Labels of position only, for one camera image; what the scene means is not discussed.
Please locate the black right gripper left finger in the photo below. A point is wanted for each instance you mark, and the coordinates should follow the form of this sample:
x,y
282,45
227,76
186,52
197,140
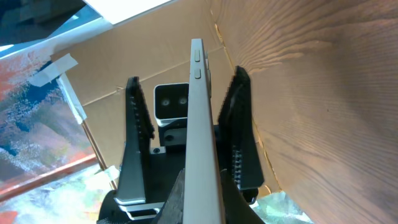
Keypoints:
x,y
172,210

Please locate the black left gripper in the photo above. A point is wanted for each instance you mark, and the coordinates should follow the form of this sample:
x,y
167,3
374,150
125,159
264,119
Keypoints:
x,y
146,179

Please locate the Galaxy smartphone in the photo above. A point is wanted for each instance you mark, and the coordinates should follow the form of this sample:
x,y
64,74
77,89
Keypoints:
x,y
203,202

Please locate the colourful painted cloth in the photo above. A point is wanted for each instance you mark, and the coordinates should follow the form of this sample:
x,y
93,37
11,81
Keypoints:
x,y
49,171

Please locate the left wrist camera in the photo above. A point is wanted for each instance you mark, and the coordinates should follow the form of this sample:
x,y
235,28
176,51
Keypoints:
x,y
170,102

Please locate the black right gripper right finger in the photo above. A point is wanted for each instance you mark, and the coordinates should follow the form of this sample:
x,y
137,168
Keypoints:
x,y
237,210

